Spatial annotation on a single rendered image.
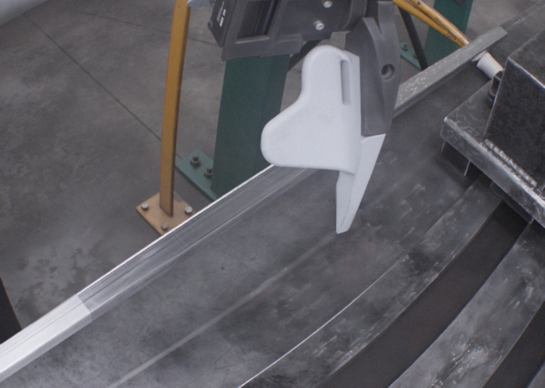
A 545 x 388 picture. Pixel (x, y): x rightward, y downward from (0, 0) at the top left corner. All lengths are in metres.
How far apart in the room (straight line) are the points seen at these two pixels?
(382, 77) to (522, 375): 0.30
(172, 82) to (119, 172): 0.39
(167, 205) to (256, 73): 0.37
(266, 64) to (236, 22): 0.94
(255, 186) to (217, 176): 1.00
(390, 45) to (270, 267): 0.24
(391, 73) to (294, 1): 0.06
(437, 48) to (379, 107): 1.66
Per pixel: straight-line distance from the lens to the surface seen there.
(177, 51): 1.21
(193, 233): 0.47
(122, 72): 1.87
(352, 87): 0.33
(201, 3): 0.41
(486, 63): 0.76
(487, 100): 0.63
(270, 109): 1.30
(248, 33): 0.32
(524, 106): 0.55
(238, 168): 1.42
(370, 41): 0.31
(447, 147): 0.62
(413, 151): 0.63
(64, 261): 1.44
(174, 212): 1.50
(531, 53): 0.57
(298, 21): 0.31
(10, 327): 1.17
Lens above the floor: 1.14
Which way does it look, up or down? 47 degrees down
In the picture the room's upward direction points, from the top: 10 degrees clockwise
